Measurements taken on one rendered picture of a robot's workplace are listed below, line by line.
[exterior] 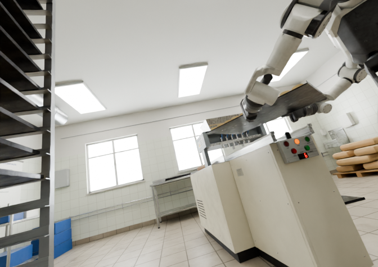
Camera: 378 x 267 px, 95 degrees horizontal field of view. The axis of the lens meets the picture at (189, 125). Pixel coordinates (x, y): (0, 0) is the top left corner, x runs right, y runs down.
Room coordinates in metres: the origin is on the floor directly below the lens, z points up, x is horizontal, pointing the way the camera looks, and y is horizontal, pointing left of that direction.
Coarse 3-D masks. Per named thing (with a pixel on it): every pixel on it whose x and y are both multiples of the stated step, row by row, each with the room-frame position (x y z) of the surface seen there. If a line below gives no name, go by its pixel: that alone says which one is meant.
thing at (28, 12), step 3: (27, 12) 0.58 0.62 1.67; (30, 12) 0.58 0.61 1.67; (33, 12) 0.58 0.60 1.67; (36, 12) 0.59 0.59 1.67; (39, 12) 0.59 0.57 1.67; (42, 12) 0.59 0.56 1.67; (45, 12) 0.60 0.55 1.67; (48, 12) 0.60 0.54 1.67; (51, 12) 0.61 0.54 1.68; (27, 15) 0.59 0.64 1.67; (30, 15) 0.59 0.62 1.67; (33, 15) 0.59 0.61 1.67; (36, 15) 0.60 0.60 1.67; (39, 15) 0.60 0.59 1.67; (42, 15) 0.60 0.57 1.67; (45, 15) 0.61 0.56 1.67; (48, 15) 0.61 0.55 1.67; (51, 15) 0.61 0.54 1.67
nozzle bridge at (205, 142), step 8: (256, 128) 1.96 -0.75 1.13; (264, 128) 1.90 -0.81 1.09; (200, 136) 1.82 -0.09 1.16; (208, 136) 1.84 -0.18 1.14; (216, 136) 1.86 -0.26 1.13; (224, 136) 1.88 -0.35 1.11; (240, 136) 1.92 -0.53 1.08; (256, 136) 1.91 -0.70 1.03; (200, 144) 1.90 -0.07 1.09; (208, 144) 1.74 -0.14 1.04; (216, 144) 1.80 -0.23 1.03; (224, 144) 1.88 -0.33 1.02; (232, 144) 2.02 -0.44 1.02; (200, 152) 2.01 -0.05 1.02; (208, 160) 1.84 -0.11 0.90
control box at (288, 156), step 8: (304, 136) 1.14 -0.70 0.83; (280, 144) 1.09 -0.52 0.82; (296, 144) 1.12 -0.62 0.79; (304, 144) 1.13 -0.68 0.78; (312, 144) 1.14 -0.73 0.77; (280, 152) 1.12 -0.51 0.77; (288, 152) 1.10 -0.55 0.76; (296, 152) 1.11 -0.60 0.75; (304, 152) 1.12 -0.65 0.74; (312, 152) 1.14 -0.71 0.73; (288, 160) 1.09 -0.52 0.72; (296, 160) 1.11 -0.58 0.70
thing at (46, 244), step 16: (48, 16) 0.61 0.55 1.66; (48, 32) 0.61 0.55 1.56; (48, 48) 0.61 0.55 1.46; (48, 64) 0.61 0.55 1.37; (48, 80) 0.61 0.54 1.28; (48, 96) 0.61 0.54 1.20; (48, 112) 0.61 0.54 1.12; (48, 144) 0.61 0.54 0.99; (48, 160) 0.61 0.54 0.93; (48, 192) 0.61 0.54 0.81; (48, 208) 0.62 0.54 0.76; (48, 224) 0.62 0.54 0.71; (48, 240) 0.62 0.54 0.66
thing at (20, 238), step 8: (24, 232) 0.60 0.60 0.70; (32, 232) 0.60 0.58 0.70; (40, 232) 0.61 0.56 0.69; (48, 232) 0.61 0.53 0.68; (0, 240) 0.58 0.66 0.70; (8, 240) 0.58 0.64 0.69; (16, 240) 0.59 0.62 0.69; (24, 240) 0.60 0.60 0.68; (32, 240) 0.58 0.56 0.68; (0, 248) 0.56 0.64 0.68
